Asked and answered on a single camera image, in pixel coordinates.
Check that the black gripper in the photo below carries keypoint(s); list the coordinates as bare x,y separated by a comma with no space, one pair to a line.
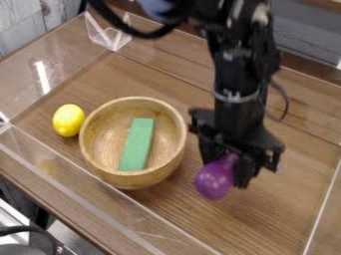
257,146

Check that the purple toy eggplant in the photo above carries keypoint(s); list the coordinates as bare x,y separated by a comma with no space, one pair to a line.
214,180

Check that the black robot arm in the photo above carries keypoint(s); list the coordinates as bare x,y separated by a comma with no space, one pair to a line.
237,28

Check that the brown wooden bowl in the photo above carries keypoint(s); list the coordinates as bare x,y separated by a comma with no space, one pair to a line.
103,137

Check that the green rectangular block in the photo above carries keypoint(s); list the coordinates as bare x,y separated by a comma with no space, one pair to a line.
138,145

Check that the yellow toy lemon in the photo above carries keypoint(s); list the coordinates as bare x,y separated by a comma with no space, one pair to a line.
67,120

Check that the clear acrylic tray wall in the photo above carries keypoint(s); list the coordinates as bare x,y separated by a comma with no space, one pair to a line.
269,219

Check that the clear acrylic corner bracket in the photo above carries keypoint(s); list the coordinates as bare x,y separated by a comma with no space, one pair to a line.
110,38

